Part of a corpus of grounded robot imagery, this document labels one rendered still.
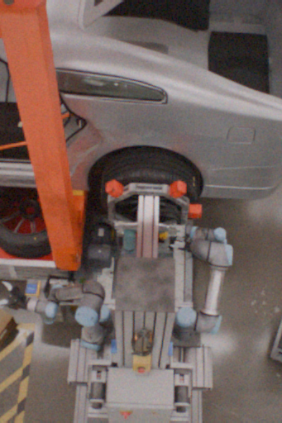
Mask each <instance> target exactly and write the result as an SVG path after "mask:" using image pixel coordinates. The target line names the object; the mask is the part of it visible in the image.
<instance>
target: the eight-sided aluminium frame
mask: <svg viewBox="0 0 282 423"><path fill-rule="evenodd" d="M146 188H150V189H146ZM132 194H148V195H151V194H152V195H163V196H166V197H167V198H168V199H170V200H171V201H172V202H174V203H176V204H177V205H180V206H181V207H182V223H181V225H177V226H183V225H185V224H187V219H188V213H189V199H188V198H186V197H185V196H184V195H182V196H180V197H179V198H177V199H176V198H174V197H173V196H170V186H168V185H164V184H162V185H159V184H143V183H132V184H129V185H128V186H126V187H124V188H123V191H122V195H121V196H119V197H117V198H114V196H112V195H110V194H108V203H107V205H108V220H110V221H112V222H114V223H117V222H118V221H125V222H134V221H131V220H129V219H127V218H125V217H124V216H121V214H119V213H118V212H116V211H115V203H117V202H120V201H121V200H123V199H125V198H127V197H129V196H131V195H132ZM162 224H176V220H175V219H171V220H169V221H166V222H163V223H162Z"/></svg>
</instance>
